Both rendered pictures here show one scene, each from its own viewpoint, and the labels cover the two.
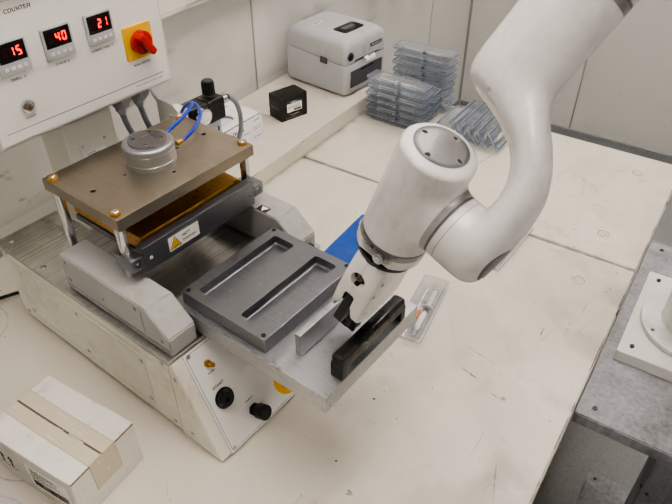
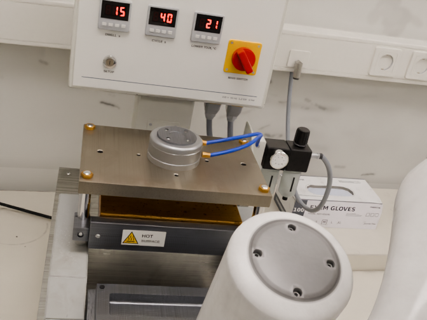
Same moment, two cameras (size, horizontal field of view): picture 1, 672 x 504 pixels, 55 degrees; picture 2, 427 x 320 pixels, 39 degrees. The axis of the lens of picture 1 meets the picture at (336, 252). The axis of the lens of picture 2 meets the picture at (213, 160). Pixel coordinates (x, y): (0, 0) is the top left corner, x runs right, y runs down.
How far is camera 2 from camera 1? 0.39 m
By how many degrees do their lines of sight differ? 34
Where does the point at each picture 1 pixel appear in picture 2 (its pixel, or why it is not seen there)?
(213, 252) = (187, 280)
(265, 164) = (352, 252)
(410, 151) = (240, 235)
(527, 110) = (417, 271)
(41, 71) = (135, 39)
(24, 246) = (71, 181)
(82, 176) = (110, 138)
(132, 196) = (118, 172)
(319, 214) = not seen: outside the picture
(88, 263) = (66, 213)
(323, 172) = not seen: hidden behind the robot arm
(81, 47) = (182, 37)
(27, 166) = not seen: hidden behind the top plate
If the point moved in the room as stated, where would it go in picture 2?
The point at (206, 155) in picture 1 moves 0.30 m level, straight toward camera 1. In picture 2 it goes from (220, 180) to (79, 279)
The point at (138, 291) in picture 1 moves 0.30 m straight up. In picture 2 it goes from (65, 258) to (84, 47)
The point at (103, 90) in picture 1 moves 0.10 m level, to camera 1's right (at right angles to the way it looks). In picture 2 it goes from (187, 83) to (231, 106)
